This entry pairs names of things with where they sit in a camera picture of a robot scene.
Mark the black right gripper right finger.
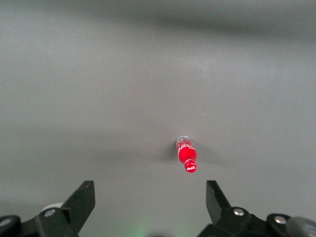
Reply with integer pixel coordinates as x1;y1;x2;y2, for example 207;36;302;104
197;180;269;237

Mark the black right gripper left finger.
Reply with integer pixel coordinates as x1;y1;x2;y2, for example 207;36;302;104
35;180;96;237

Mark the red cola bottle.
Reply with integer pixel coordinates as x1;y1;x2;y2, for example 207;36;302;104
176;135;198;174

